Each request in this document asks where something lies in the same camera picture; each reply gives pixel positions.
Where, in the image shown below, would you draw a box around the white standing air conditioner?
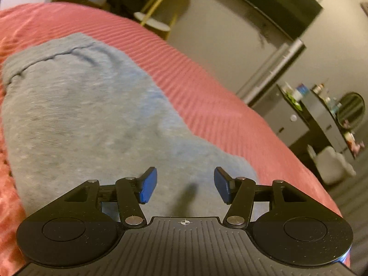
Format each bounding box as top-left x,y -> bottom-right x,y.
236,39 -> 306,104

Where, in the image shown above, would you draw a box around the round vanity mirror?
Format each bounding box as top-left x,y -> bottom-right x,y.
336,92 -> 365,130

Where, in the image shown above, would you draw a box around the pink ribbed bedspread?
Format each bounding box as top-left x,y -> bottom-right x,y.
1,3 -> 353,275

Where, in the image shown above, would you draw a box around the white fluffy chair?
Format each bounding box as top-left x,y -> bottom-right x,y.
307,145 -> 357,185

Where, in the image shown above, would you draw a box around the white blue container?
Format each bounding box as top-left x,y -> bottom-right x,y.
292,83 -> 309,102

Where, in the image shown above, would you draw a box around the grey vanity desk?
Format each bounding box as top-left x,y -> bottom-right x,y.
301,92 -> 356,163

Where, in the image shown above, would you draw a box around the grey sweat pants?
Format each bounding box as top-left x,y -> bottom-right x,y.
1,34 -> 257,218

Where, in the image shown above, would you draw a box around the yellow legged side table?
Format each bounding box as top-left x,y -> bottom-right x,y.
133,0 -> 190,40

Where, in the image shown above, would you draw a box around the grey small cabinet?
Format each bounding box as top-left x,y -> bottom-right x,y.
252,85 -> 309,147

